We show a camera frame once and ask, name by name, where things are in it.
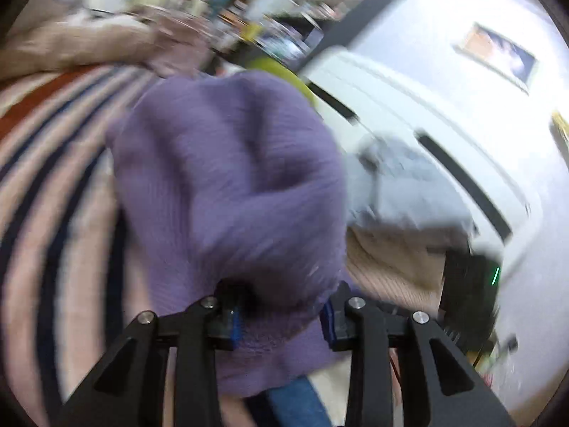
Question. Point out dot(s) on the yellow-green object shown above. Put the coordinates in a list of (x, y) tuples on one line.
[(289, 78)]

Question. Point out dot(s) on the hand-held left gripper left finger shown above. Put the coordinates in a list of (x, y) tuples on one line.
[(232, 322)]

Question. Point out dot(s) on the white door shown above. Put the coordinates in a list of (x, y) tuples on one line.
[(422, 129)]

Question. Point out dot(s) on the beige blanket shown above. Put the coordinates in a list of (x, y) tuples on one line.
[(89, 42)]

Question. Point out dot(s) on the purple knit sweater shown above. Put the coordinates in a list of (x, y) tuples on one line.
[(231, 227)]

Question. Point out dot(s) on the cluttered dark shelf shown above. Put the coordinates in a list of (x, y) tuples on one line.
[(306, 13)]

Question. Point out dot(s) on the framed wall picture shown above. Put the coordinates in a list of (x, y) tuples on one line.
[(498, 55)]

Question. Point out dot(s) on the beige ribbed cloth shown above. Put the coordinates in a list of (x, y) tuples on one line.
[(391, 262)]

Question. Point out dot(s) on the blue cloth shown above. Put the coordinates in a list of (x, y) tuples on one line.
[(298, 402)]

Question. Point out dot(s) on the striped blanket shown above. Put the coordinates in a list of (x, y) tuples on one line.
[(58, 195)]

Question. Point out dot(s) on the light grey cloth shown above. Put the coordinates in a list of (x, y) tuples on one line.
[(400, 187)]

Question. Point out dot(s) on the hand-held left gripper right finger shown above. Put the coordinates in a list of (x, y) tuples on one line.
[(329, 322)]

